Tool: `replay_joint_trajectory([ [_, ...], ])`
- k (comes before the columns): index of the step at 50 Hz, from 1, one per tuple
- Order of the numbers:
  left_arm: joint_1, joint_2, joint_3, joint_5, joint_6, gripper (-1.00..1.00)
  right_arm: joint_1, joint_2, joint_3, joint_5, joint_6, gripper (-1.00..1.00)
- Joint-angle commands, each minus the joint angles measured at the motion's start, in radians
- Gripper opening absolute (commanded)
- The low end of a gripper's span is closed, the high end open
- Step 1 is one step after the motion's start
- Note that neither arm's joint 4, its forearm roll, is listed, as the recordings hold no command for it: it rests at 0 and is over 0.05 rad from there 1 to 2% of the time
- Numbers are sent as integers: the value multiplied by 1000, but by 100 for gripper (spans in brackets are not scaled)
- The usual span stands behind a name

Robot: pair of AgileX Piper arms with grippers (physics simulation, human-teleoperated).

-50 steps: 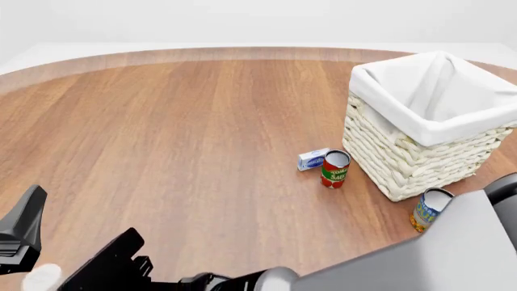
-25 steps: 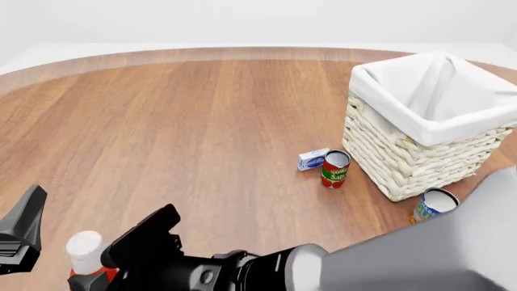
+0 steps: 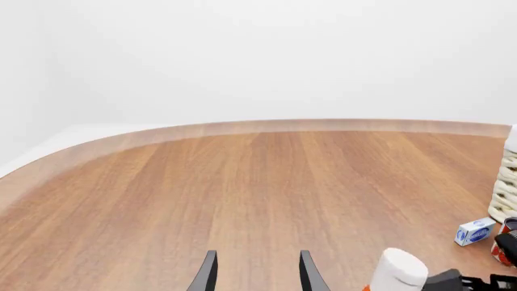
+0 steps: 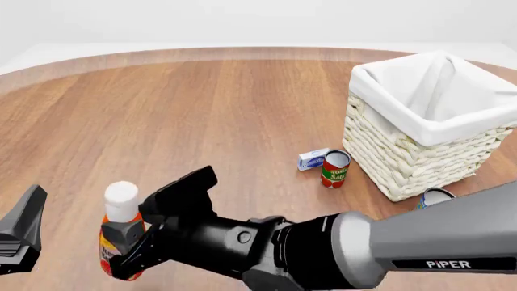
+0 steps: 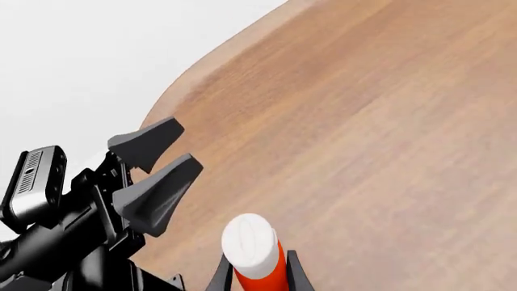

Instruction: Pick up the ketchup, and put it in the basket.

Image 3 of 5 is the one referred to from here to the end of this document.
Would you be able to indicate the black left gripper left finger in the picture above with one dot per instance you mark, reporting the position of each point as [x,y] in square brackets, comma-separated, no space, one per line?
[206,276]

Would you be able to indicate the red and white tin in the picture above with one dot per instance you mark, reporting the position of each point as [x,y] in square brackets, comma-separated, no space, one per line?
[497,253]

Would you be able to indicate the white woven basket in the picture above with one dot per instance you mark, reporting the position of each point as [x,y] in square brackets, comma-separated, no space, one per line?
[507,191]

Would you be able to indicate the small blue and white box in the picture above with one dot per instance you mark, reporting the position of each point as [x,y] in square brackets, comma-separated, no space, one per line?
[474,232]

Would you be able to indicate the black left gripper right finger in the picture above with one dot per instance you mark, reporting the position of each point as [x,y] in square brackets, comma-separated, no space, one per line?
[310,277]

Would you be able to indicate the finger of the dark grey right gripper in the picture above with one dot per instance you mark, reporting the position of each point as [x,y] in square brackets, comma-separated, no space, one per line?
[444,280]

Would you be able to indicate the ketchup bottle with white cap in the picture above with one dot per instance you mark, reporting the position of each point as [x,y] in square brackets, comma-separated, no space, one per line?
[400,269]

